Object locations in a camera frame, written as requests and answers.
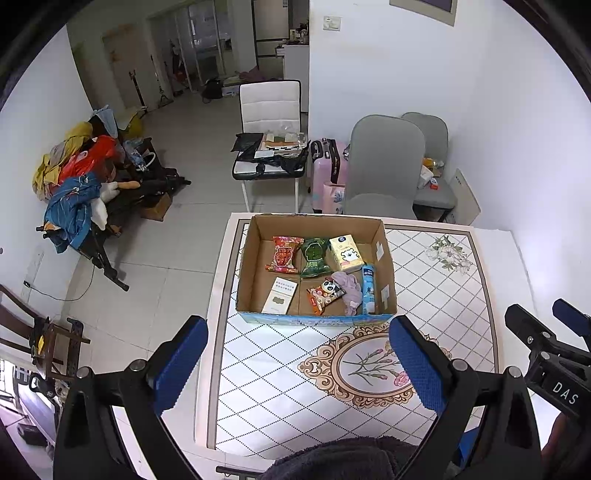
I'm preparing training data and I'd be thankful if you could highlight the small brown cardboard box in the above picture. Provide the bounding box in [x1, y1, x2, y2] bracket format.
[140, 191, 172, 222]

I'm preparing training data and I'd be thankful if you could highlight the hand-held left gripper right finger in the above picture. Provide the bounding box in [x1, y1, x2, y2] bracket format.
[389, 315, 542, 480]

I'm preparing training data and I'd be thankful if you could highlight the pile of clothes on rack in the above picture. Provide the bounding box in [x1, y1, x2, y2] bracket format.
[36, 136, 191, 292]

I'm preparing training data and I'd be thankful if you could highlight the black folder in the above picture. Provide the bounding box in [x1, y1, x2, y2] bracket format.
[231, 133, 264, 153]

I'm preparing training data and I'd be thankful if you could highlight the black floor cable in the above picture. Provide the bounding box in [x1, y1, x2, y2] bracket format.
[25, 265, 95, 302]

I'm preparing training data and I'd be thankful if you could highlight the stack of papers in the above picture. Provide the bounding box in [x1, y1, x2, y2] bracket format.
[262, 130, 308, 151]

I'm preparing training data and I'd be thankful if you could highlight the framed wall picture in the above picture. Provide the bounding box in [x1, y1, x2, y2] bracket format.
[389, 0, 458, 26]

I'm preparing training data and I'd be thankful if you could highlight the black strap bag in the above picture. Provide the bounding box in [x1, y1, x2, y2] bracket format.
[253, 147, 309, 175]

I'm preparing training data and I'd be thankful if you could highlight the dark wooden chair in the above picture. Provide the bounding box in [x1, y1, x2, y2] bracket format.
[0, 284, 90, 381]

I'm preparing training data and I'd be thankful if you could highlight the beige board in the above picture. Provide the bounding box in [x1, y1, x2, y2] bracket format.
[448, 168, 481, 227]

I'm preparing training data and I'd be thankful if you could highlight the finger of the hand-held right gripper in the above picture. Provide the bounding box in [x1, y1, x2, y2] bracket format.
[553, 298, 591, 342]
[505, 304, 561, 365]

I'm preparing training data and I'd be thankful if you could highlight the pink suitcase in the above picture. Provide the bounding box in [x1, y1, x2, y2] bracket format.
[308, 137, 351, 214]

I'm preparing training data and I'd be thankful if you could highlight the white padded chair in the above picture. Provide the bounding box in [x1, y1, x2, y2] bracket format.
[232, 80, 309, 214]

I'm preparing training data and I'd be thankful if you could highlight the blue tube-shaped pack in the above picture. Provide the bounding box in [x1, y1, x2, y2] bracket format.
[360, 263, 380, 315]

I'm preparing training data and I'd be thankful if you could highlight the yellow garment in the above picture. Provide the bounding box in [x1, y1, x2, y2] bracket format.
[32, 121, 93, 201]

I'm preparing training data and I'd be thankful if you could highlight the purple cloth scrunchie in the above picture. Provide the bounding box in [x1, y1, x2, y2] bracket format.
[331, 271, 363, 317]

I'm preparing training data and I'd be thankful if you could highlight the pink gift bag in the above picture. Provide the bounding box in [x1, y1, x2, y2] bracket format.
[322, 182, 346, 215]

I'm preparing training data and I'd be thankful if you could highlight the dark fleece garment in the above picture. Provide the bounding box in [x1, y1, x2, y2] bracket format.
[261, 436, 416, 480]

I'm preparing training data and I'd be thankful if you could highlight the grey chair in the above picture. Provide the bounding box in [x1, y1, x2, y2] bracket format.
[401, 112, 459, 224]
[342, 114, 426, 221]

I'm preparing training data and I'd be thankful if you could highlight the light blue garment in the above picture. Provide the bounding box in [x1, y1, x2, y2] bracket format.
[92, 106, 119, 136]

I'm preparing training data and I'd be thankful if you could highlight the green snack packet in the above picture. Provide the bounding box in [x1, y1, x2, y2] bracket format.
[299, 237, 329, 278]

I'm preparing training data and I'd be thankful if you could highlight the red plastic bag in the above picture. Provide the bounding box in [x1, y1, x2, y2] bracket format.
[58, 135, 118, 185]

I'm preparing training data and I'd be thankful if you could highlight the black floor bag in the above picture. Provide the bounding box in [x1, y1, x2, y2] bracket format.
[202, 78, 225, 103]

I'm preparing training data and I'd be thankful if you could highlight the yellow tissue pack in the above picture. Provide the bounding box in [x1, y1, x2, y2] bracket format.
[327, 234, 366, 273]

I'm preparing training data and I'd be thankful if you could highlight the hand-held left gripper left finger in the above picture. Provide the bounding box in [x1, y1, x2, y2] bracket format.
[53, 315, 209, 480]

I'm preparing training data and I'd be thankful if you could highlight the red panda snack packet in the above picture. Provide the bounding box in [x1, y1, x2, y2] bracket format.
[306, 277, 347, 315]

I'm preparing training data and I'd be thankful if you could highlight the white plush toy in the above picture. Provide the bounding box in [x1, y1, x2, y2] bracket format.
[90, 179, 140, 229]

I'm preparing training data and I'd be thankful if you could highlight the white packet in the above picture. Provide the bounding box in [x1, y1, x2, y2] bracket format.
[261, 277, 298, 315]

